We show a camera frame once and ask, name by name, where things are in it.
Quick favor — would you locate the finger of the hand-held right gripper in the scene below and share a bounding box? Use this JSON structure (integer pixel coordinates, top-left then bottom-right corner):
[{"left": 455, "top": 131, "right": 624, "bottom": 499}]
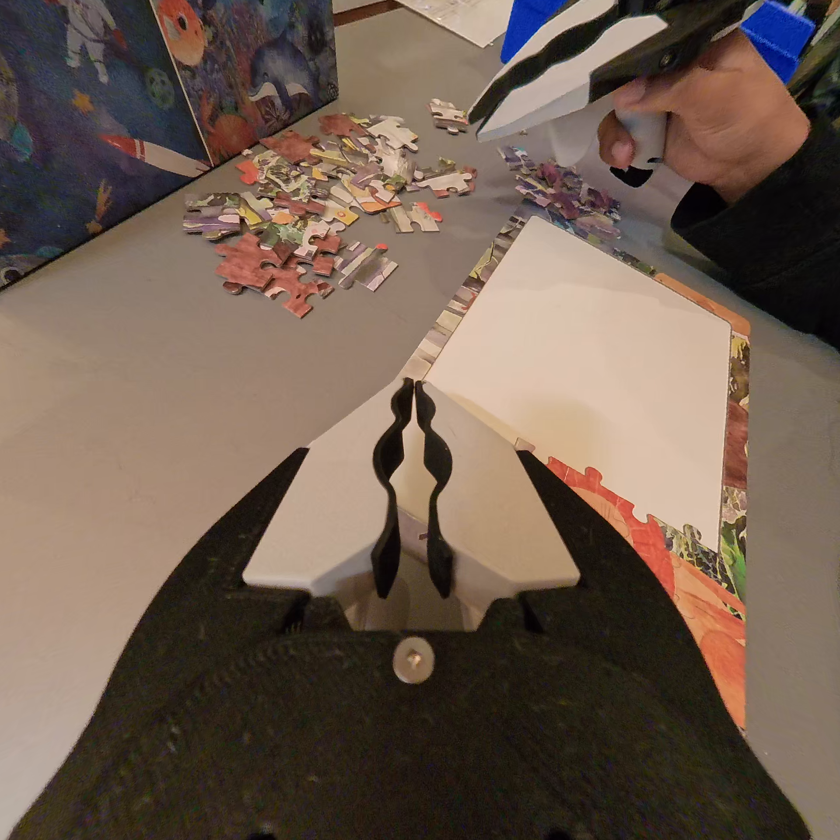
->
[
  {"left": 467, "top": 0, "right": 623, "bottom": 126},
  {"left": 474, "top": 13, "right": 670, "bottom": 143}
]

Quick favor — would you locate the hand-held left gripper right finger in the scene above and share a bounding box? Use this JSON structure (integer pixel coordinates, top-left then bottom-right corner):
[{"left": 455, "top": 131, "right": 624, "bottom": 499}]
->
[{"left": 416, "top": 381, "right": 581, "bottom": 631}]

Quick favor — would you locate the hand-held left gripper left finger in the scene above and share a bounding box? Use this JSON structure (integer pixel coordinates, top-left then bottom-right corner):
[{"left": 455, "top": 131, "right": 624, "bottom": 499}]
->
[{"left": 243, "top": 377, "right": 417, "bottom": 629}]

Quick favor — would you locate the printed frame puzzle tray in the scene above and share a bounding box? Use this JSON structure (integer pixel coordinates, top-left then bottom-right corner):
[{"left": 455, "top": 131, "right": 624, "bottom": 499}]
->
[{"left": 400, "top": 217, "right": 753, "bottom": 732}]

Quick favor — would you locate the assembled lion puzzle section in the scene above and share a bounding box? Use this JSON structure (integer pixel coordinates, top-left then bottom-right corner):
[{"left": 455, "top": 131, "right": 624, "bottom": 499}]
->
[{"left": 543, "top": 456, "right": 749, "bottom": 731}]

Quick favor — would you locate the person's right forearm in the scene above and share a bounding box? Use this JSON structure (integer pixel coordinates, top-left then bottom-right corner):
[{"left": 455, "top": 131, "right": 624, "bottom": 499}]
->
[{"left": 669, "top": 121, "right": 840, "bottom": 352}]

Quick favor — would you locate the person's right hand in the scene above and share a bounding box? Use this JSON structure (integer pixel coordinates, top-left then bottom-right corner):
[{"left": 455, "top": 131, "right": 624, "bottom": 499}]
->
[{"left": 597, "top": 29, "right": 812, "bottom": 204}]

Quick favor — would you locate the blue plastic storage bin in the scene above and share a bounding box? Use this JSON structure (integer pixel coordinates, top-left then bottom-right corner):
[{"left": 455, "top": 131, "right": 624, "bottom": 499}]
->
[{"left": 500, "top": 0, "right": 818, "bottom": 84}]

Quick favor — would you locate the white paper sheet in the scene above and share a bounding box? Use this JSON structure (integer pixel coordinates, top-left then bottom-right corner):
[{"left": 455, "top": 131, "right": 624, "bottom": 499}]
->
[{"left": 400, "top": 0, "right": 521, "bottom": 49}]

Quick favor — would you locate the pile of loose puzzle pieces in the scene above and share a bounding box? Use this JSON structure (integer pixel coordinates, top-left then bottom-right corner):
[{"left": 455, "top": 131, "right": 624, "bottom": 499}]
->
[{"left": 182, "top": 98, "right": 622, "bottom": 320}]

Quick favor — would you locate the blue space print puzzle box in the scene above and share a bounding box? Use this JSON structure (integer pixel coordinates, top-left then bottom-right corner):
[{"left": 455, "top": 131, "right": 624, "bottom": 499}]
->
[{"left": 0, "top": 0, "right": 341, "bottom": 291}]

